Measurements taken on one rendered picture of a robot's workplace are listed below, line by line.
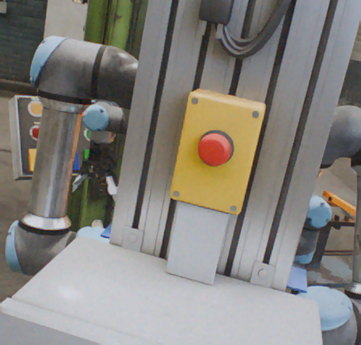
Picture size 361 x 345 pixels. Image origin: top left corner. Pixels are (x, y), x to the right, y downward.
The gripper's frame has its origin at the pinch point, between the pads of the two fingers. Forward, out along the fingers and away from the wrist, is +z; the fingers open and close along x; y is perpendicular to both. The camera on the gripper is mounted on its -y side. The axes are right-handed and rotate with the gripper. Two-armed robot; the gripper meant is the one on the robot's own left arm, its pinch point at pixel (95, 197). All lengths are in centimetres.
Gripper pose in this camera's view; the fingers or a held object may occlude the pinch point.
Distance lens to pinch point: 168.0
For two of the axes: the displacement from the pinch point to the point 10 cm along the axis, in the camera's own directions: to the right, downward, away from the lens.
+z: -1.8, 9.4, 2.7
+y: -2.2, 2.3, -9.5
